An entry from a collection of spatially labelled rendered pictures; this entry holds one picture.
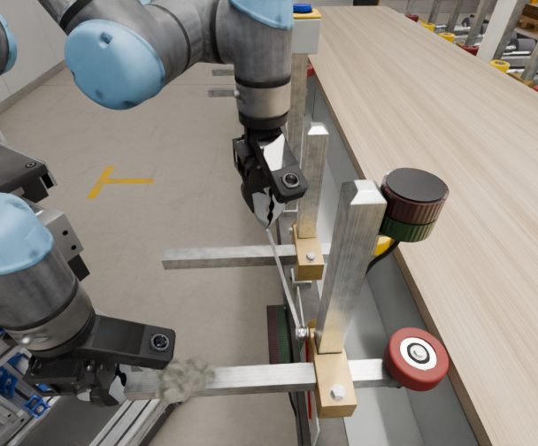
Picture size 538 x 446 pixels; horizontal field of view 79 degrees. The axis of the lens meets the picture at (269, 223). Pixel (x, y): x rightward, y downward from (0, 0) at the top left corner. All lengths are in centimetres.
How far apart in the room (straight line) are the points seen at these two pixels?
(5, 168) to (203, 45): 42
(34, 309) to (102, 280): 154
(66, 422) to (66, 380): 86
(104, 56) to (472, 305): 59
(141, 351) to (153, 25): 35
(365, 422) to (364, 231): 51
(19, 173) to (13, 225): 38
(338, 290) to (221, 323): 121
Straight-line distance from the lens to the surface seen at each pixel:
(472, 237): 75
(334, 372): 53
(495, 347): 60
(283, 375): 53
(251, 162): 49
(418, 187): 34
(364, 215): 32
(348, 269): 38
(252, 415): 141
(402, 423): 80
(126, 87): 34
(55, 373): 48
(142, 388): 55
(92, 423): 130
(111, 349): 44
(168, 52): 38
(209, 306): 164
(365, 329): 87
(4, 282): 34
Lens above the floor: 135
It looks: 42 degrees down
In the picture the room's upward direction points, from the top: straight up
